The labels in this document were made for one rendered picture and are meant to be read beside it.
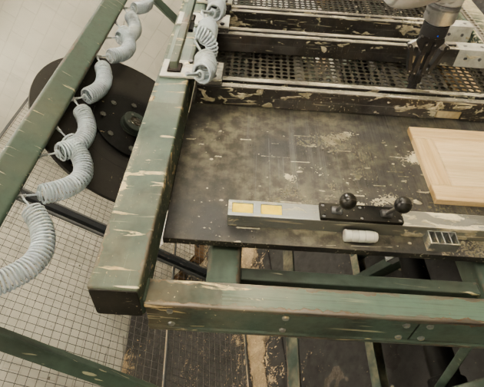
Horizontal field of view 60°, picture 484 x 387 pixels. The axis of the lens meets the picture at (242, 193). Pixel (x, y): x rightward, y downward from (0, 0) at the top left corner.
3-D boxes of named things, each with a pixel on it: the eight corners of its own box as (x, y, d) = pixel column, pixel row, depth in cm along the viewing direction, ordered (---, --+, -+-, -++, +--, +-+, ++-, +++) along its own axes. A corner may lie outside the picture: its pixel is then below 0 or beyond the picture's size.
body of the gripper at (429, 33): (448, 16, 125) (435, 45, 132) (419, 14, 125) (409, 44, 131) (455, 28, 120) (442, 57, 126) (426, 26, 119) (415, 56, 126)
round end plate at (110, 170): (207, 236, 163) (-8, 132, 130) (198, 243, 166) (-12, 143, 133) (221, 114, 218) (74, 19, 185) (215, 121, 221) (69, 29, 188)
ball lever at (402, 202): (392, 223, 102) (416, 212, 89) (376, 222, 102) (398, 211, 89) (392, 207, 103) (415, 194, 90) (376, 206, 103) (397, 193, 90)
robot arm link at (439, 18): (425, -7, 121) (418, 14, 125) (434, 7, 115) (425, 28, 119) (456, -5, 121) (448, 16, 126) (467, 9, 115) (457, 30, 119)
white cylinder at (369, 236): (343, 243, 100) (376, 246, 101) (346, 236, 98) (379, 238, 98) (341, 233, 102) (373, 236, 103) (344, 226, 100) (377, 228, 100)
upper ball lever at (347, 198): (343, 219, 102) (359, 208, 89) (327, 219, 102) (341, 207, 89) (343, 204, 103) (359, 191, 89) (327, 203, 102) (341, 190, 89)
